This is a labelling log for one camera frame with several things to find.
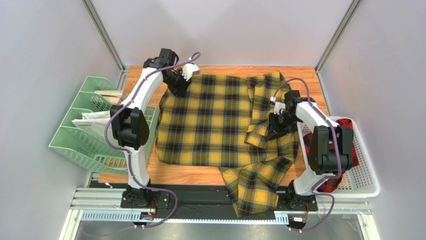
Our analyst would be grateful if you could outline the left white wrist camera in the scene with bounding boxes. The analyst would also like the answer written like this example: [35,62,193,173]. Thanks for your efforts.
[182,63,201,82]

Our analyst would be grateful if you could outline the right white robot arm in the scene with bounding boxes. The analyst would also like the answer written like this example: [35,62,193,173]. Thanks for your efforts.
[266,90,354,210]

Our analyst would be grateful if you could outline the purple cable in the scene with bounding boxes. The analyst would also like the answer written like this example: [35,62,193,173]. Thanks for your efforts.
[104,51,202,229]
[270,77,344,233]

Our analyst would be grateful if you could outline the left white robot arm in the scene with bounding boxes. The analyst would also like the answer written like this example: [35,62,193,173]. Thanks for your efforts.
[105,48,201,209]

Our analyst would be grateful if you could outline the papers in file rack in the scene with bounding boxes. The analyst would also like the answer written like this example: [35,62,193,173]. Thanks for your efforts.
[71,110,110,143]

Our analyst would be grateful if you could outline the yellow plaid long sleeve shirt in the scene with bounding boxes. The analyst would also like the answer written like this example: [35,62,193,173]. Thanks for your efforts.
[155,71,300,218]

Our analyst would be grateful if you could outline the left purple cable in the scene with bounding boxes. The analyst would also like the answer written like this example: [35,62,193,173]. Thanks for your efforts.
[104,51,202,229]

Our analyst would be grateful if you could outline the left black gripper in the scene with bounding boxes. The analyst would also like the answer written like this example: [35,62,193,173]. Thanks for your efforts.
[164,69,193,99]

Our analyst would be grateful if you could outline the aluminium frame rail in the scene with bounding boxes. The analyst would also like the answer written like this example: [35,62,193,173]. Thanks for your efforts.
[59,184,380,240]

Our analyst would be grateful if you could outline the green plastic file rack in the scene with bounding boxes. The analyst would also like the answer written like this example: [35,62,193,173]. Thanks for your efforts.
[48,76,162,177]

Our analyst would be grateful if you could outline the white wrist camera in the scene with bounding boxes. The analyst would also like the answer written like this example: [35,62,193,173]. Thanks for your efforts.
[270,96,286,115]
[182,63,201,82]

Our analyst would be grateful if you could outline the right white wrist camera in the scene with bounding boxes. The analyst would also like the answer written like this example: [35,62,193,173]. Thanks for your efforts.
[270,96,286,115]

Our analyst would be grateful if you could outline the red plaid long sleeve shirt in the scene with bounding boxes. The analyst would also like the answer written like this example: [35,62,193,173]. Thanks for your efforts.
[303,118,359,193]

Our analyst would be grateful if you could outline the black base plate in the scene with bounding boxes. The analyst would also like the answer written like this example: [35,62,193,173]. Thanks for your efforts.
[89,181,318,220]

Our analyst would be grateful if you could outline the white plastic basket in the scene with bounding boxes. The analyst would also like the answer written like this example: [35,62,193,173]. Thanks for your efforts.
[294,116,380,200]

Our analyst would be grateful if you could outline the book in file rack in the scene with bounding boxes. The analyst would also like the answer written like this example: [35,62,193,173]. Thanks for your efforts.
[94,90,127,105]

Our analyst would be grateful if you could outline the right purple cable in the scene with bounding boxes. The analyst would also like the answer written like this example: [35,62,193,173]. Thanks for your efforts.
[270,77,344,233]

